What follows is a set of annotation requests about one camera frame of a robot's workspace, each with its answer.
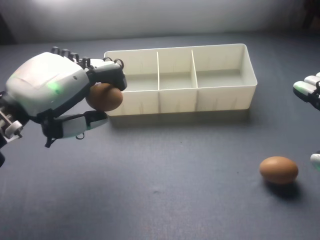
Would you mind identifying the brown egg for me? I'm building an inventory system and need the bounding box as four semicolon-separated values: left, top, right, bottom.
85;83;124;112
258;156;299;186

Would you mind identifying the white backdrop sheet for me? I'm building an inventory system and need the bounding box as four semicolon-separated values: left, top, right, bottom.
0;0;320;47

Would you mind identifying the white three-well tray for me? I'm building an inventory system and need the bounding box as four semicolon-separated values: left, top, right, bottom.
103;43;259;117

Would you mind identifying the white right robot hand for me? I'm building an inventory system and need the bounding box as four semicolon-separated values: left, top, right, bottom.
292;72;320;173

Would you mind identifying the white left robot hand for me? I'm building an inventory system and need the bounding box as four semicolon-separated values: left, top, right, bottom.
5;46;128;149

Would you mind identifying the grey table cloth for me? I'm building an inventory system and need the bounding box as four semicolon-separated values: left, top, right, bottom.
0;31;320;240

